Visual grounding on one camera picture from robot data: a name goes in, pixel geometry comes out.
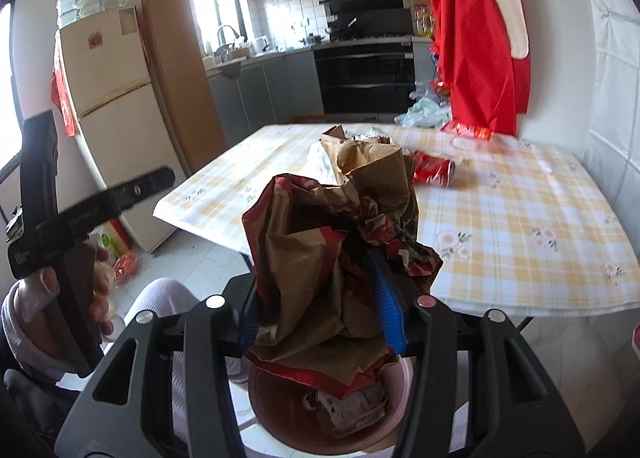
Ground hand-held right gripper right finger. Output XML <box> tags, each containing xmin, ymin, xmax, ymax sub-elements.
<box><xmin>362</xmin><ymin>248</ymin><xmax>586</xmax><ymax>458</ymax></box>

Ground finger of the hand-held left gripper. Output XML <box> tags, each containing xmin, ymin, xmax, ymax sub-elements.
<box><xmin>119</xmin><ymin>165</ymin><xmax>177</xmax><ymax>213</ymax></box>

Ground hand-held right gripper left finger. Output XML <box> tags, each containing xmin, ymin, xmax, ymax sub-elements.
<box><xmin>55</xmin><ymin>275</ymin><xmax>261</xmax><ymax>458</ymax></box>

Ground red brown paper bag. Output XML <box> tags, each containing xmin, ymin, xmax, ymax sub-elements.
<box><xmin>241</xmin><ymin>173</ymin><xmax>445</xmax><ymax>401</ymax></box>

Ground pink waste bin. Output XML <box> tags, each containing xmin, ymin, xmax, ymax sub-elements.
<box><xmin>247</xmin><ymin>355</ymin><xmax>416</xmax><ymax>454</ymax></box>

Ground person's left forearm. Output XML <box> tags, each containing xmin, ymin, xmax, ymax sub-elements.
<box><xmin>0</xmin><ymin>283</ymin><xmax>76</xmax><ymax>379</ymax></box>

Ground person's left hand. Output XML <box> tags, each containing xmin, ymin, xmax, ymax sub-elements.
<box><xmin>22</xmin><ymin>243</ymin><xmax>115</xmax><ymax>336</ymax></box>

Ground cream refrigerator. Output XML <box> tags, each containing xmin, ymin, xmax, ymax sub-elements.
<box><xmin>54</xmin><ymin>6</ymin><xmax>188</xmax><ymax>254</ymax></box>

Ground green and white bag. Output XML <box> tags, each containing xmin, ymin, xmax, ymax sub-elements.
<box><xmin>91</xmin><ymin>219</ymin><xmax>134</xmax><ymax>259</ymax></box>

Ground red mesh bag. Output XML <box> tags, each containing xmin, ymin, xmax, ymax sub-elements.
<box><xmin>112</xmin><ymin>252</ymin><xmax>144</xmax><ymax>285</ymax></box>

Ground person's leg in pale pants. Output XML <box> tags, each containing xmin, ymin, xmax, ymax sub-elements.
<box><xmin>102</xmin><ymin>277</ymin><xmax>251</xmax><ymax>444</ymax></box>

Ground white printed wrapper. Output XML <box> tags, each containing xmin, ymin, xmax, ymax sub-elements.
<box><xmin>302</xmin><ymin>380</ymin><xmax>388</xmax><ymax>439</ymax></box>

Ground red hanging decoration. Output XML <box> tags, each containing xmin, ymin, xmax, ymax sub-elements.
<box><xmin>50</xmin><ymin>66</ymin><xmax>78</xmax><ymax>136</ymax></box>

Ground crushed red drink can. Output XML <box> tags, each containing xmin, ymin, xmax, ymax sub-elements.
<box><xmin>411</xmin><ymin>149</ymin><xmax>457</xmax><ymax>186</ymax></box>

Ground grey lower kitchen cabinets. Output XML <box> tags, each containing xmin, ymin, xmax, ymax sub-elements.
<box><xmin>205</xmin><ymin>51</ymin><xmax>323</xmax><ymax>139</ymax></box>

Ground dark cloth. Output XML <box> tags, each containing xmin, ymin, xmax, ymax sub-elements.
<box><xmin>4</xmin><ymin>368</ymin><xmax>76</xmax><ymax>444</ymax></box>

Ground yellow checked floral tablecloth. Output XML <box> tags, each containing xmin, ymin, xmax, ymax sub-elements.
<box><xmin>152</xmin><ymin>123</ymin><xmax>637</xmax><ymax>319</ymax></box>

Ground chrome kitchen faucet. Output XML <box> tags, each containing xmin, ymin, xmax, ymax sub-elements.
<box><xmin>216</xmin><ymin>24</ymin><xmax>241</xmax><ymax>52</ymax></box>

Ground small red packet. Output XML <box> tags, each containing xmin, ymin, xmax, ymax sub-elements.
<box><xmin>440</xmin><ymin>119</ymin><xmax>493</xmax><ymax>141</ymax></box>

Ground pile of plastic bags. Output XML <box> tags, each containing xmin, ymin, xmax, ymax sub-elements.
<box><xmin>395</xmin><ymin>81</ymin><xmax>453</xmax><ymax>128</ymax></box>

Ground black built-in oven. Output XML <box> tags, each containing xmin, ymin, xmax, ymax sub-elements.
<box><xmin>313</xmin><ymin>36</ymin><xmax>417</xmax><ymax>115</ymax></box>

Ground red hanging garment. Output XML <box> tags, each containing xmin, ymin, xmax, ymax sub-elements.
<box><xmin>424</xmin><ymin>0</ymin><xmax>532</xmax><ymax>136</ymax></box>

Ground black range hood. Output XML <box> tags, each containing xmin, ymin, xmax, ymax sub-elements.
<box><xmin>319</xmin><ymin>0</ymin><xmax>408</xmax><ymax>36</ymax></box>

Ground colourful snack packets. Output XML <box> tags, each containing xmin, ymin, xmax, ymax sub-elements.
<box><xmin>410</xmin><ymin>0</ymin><xmax>437</xmax><ymax>39</ymax></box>

